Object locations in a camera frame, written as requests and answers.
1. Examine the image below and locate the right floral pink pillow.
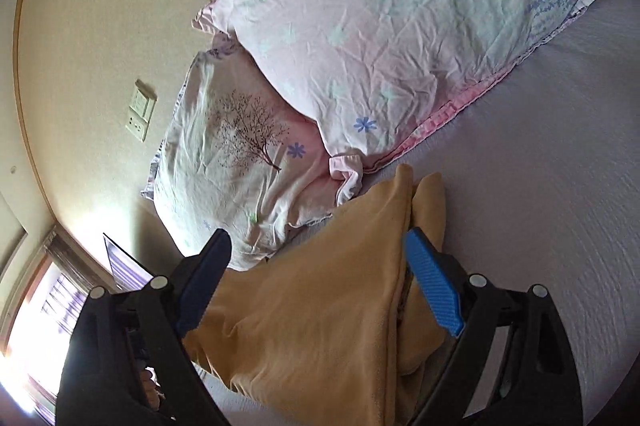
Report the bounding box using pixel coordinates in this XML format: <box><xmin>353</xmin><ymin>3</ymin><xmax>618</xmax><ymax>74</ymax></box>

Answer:
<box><xmin>193</xmin><ymin>0</ymin><xmax>595</xmax><ymax>173</ymax></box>

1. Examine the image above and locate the tan fleece long-sleeve shirt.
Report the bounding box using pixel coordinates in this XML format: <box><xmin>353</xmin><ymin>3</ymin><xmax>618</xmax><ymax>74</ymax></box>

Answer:
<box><xmin>183</xmin><ymin>165</ymin><xmax>446</xmax><ymax>425</ymax></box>

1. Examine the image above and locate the left floral white pillow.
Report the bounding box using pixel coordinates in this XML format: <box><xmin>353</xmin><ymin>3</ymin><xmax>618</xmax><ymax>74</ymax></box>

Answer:
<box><xmin>141</xmin><ymin>33</ymin><xmax>362</xmax><ymax>270</ymax></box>

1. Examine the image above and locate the white wall switch socket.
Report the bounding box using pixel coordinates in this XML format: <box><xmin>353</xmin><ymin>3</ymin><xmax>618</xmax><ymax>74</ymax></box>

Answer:
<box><xmin>125</xmin><ymin>80</ymin><xmax>156</xmax><ymax>142</ymax></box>

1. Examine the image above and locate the dark picture frame on wall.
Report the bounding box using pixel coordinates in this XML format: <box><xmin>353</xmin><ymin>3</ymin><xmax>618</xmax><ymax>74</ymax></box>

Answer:
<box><xmin>103</xmin><ymin>235</ymin><xmax>153</xmax><ymax>292</ymax></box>

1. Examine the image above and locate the person's right hand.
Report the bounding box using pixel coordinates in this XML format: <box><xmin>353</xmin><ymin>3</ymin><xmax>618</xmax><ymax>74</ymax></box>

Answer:
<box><xmin>139</xmin><ymin>368</ymin><xmax>162</xmax><ymax>411</ymax></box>

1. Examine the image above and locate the lavender textured bed sheet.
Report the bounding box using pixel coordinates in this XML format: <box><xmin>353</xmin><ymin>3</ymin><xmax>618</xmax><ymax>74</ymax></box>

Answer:
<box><xmin>199</xmin><ymin>0</ymin><xmax>640</xmax><ymax>426</ymax></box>

